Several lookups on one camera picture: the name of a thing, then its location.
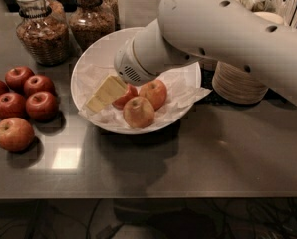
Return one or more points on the white napkin dispenser box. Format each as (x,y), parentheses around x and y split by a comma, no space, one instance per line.
(137,13)

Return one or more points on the white crumpled paper liner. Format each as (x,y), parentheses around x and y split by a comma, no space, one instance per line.
(183,90)

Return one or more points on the red apple middle left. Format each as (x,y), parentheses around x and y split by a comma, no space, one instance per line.
(12,105)

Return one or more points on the glass granola jar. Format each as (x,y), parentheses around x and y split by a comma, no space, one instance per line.
(43,33)
(92,20)

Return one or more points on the right glass granola jar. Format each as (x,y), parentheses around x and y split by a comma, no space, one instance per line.
(92,20)

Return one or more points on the large white bowl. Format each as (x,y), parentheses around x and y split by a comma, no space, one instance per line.
(102,52)

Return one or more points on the left glass granola jar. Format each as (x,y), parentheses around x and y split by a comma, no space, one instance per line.
(43,33)

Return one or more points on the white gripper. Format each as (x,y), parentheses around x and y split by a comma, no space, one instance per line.
(126,65)

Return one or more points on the red apple back right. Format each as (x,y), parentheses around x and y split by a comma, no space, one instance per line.
(38,83)

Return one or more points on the red apple middle right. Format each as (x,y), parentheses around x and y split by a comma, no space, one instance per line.
(42,106)

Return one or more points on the front stack paper bowls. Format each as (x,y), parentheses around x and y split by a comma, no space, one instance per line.
(236,85)

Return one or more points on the yellow-red apple front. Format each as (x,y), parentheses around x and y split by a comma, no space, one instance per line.
(16,134)

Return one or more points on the red apple back left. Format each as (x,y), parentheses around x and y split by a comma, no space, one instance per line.
(16,77)

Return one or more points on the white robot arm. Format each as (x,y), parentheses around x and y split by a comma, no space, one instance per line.
(186,31)

